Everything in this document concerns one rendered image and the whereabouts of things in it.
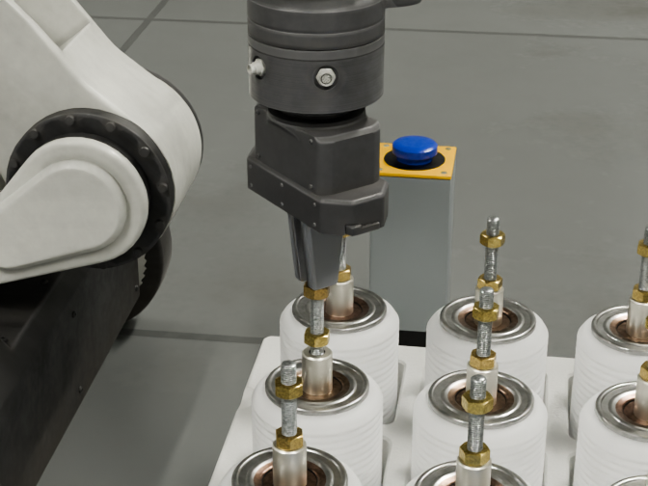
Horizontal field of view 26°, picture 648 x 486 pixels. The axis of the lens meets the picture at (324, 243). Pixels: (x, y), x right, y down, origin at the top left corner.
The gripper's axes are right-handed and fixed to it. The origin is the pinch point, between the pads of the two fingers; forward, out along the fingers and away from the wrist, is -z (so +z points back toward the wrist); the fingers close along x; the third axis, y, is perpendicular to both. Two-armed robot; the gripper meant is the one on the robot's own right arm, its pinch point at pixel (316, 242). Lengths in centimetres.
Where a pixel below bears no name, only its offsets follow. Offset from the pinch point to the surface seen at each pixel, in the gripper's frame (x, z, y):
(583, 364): -6.2, -13.7, -20.8
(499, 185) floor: 64, -37, -74
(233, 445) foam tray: 6.1, -18.8, 3.5
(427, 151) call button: 16.4, -3.9, -22.8
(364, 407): -4.0, -11.8, -1.5
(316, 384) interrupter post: -0.9, -10.7, 0.6
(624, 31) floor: 106, -37, -142
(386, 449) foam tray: 0.3, -19.8, -6.7
